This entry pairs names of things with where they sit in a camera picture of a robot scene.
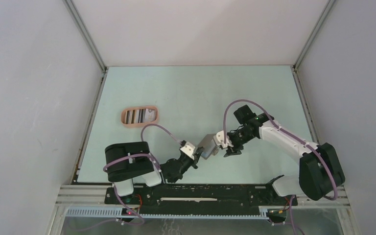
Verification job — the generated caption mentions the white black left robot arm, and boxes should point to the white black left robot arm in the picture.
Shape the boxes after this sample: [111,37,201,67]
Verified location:
[103,141,204,204]

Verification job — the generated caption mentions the taupe leather card holder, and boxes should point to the taupe leather card holder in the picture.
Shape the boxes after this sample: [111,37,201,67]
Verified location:
[198,134,219,160]

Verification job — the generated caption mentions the stack of credit cards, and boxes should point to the stack of credit cards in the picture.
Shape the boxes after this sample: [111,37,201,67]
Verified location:
[124,108,157,124]

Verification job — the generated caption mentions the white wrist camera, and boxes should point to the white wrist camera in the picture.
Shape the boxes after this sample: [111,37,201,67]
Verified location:
[180,141,196,160]
[213,130,232,149]

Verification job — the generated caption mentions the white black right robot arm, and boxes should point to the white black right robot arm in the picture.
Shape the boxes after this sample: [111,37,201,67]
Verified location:
[214,105,345,205]

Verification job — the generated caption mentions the white cable duct strip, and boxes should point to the white cable duct strip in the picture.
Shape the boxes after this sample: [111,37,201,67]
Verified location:
[65,207,269,220]

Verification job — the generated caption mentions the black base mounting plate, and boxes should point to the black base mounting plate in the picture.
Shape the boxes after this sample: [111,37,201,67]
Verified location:
[121,184,298,216]

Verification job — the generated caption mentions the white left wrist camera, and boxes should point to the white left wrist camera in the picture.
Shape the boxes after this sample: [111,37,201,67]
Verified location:
[180,141,196,160]

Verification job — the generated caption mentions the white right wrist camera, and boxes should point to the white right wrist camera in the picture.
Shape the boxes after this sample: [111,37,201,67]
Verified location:
[213,130,232,149]

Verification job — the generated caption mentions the aluminium frame rail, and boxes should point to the aluminium frame rail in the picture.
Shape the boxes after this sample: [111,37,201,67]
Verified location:
[55,185,110,206]

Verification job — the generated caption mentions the peach plastic card tray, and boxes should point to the peach plastic card tray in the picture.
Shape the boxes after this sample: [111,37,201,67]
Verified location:
[120,105,159,128]

